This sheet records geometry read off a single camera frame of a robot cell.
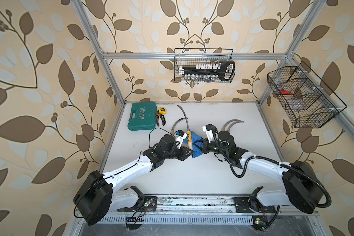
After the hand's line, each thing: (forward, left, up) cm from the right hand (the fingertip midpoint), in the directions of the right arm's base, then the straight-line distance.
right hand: (193, 142), depth 81 cm
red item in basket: (+21, -53, +18) cm, 59 cm away
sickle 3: (+21, -28, -15) cm, 38 cm away
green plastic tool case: (+29, +35, -9) cm, 46 cm away
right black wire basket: (+10, -58, +18) cm, 62 cm away
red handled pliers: (+30, +21, -14) cm, 40 cm away
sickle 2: (+19, -24, -14) cm, 34 cm away
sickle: (+2, +3, +6) cm, 7 cm away
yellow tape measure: (+36, +21, -12) cm, 43 cm away
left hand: (-4, +2, 0) cm, 5 cm away
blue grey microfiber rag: (-5, -1, -1) cm, 5 cm away
